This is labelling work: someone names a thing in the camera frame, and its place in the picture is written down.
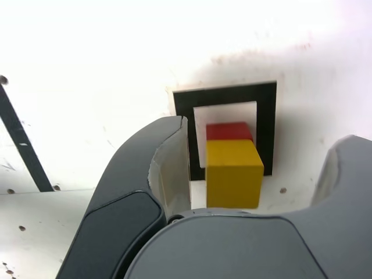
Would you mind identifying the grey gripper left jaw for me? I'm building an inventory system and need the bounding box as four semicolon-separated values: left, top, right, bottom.
58;116;192;279

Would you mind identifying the black tape square outline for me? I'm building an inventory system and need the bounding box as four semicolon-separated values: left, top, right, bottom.
172;81;277;181

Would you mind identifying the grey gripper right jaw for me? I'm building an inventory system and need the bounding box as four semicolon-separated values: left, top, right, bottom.
124;135;372;279

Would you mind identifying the black tape strip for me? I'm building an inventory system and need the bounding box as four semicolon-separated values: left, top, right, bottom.
0;83;55;192

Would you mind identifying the red cube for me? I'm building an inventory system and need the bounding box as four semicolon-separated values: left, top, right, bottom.
205;121;254;145

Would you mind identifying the yellow cube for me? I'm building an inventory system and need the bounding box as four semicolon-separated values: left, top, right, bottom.
205;139;265;209

